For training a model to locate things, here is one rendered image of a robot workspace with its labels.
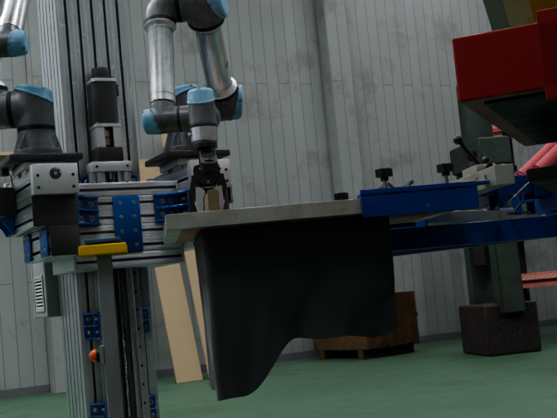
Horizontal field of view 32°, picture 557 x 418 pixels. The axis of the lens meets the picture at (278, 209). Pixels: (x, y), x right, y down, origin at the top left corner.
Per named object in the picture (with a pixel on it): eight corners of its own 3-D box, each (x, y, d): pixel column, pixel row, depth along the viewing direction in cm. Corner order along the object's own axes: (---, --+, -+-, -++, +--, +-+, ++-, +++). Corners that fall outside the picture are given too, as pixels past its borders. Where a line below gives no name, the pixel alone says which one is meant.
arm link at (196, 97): (215, 91, 274) (212, 85, 265) (219, 129, 273) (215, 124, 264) (188, 94, 274) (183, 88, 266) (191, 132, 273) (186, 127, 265)
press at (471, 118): (500, 347, 957) (472, 91, 979) (560, 348, 883) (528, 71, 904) (445, 355, 927) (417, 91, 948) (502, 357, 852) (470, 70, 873)
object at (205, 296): (215, 403, 238) (201, 230, 241) (205, 387, 282) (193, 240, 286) (229, 402, 238) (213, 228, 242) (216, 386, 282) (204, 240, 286)
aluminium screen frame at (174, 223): (167, 230, 233) (165, 214, 234) (163, 244, 291) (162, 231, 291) (479, 203, 244) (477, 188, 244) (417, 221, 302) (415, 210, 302)
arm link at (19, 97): (50, 123, 297) (47, 79, 298) (7, 126, 296) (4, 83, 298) (59, 128, 309) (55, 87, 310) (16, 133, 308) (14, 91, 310)
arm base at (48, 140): (9, 163, 305) (7, 132, 306) (56, 162, 312) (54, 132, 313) (19, 155, 292) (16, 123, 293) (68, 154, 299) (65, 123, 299)
